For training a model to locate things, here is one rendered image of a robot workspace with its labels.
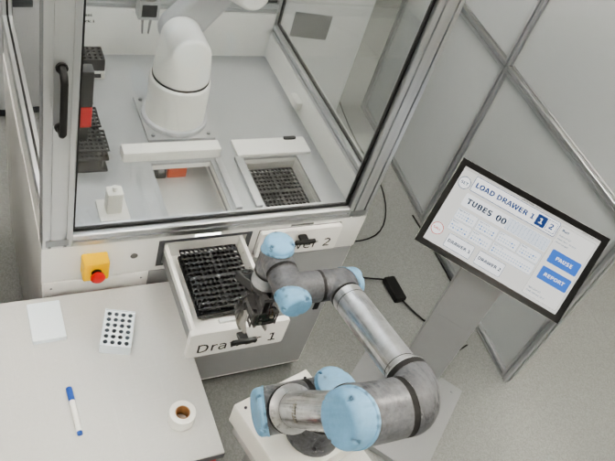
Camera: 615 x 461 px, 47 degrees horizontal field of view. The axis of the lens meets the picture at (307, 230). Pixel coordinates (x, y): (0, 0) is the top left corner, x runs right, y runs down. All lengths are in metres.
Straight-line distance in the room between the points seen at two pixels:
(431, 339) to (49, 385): 1.41
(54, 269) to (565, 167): 2.01
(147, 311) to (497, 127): 1.94
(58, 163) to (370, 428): 0.98
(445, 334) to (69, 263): 1.37
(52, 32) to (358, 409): 0.97
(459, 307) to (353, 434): 1.34
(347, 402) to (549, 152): 2.04
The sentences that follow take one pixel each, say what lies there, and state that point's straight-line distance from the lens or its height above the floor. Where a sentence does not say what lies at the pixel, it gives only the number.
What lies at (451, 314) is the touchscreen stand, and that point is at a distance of 2.61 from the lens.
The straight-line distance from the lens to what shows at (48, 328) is 2.06.
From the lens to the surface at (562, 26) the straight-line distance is 3.15.
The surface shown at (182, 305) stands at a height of 0.88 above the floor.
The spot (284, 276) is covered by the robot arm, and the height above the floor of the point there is 1.30.
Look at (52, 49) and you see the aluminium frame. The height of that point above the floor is 1.57.
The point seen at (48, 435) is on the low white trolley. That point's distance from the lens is 1.92.
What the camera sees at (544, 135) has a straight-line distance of 3.16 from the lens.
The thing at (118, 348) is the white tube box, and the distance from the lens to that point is 2.01.
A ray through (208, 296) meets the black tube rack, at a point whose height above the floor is 0.87.
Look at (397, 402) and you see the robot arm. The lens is 1.32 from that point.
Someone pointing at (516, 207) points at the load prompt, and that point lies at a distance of 2.33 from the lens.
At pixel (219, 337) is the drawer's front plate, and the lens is 1.94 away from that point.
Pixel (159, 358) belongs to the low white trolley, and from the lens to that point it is 2.04.
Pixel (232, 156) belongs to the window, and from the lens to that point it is 1.94.
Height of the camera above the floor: 2.47
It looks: 43 degrees down
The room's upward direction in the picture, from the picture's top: 21 degrees clockwise
